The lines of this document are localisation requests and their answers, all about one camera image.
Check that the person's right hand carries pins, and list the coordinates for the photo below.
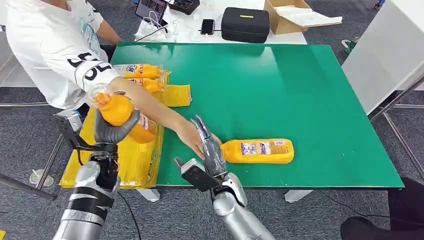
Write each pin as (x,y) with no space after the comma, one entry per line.
(188,136)

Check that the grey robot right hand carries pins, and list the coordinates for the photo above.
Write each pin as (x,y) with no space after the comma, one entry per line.
(213,159)

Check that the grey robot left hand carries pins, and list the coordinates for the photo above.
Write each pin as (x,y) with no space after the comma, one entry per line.
(107,134)

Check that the orange drink bottle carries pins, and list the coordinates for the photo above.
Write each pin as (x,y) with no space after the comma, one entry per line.
(142,71)
(258,151)
(116,109)
(149,85)

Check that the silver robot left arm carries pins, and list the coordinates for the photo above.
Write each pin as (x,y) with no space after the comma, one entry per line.
(86,198)

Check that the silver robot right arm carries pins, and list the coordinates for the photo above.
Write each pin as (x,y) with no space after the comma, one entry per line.
(235,215)

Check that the yellow plastic sheet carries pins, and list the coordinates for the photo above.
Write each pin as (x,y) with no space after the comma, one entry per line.
(136,162)

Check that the white table foot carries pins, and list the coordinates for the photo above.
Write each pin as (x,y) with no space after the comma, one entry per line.
(298,196)
(149,195)

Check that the clear plastic cup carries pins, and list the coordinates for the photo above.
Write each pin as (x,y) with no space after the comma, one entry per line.
(41,178)

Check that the person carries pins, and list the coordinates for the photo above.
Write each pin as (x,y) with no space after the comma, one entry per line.
(49,49)

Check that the white back table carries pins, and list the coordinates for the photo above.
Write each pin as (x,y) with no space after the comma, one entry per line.
(188,31)

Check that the black smartphone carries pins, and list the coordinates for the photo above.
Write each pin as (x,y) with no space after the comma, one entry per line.
(208,26)

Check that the green table mat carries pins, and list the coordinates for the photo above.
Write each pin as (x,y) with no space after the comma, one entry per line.
(314,99)

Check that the black zip case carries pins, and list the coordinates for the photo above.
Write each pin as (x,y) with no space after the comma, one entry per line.
(245,26)

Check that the black controller device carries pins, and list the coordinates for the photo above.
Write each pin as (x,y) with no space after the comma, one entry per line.
(185,6)

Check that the dark tablet screen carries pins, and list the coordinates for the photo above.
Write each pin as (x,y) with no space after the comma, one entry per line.
(150,7)

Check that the open cardboard box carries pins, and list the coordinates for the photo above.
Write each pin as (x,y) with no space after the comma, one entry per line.
(281,24)

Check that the pale flat board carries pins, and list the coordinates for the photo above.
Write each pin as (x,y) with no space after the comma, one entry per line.
(308,16)

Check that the green white floor object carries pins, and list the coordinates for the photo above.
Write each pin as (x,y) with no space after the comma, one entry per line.
(349,45)

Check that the white side table top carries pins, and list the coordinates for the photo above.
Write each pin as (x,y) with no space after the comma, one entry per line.
(384,56)

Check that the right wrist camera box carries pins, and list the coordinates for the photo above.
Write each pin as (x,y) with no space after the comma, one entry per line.
(198,175)

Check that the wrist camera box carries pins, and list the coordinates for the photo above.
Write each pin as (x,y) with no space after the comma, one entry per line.
(198,175)
(68,124)

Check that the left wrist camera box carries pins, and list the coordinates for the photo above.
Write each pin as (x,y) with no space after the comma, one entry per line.
(68,124)

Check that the metal chair frame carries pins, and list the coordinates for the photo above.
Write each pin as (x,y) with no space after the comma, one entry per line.
(49,162)

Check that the metal side table frame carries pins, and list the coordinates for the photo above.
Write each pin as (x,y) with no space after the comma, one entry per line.
(397,132)

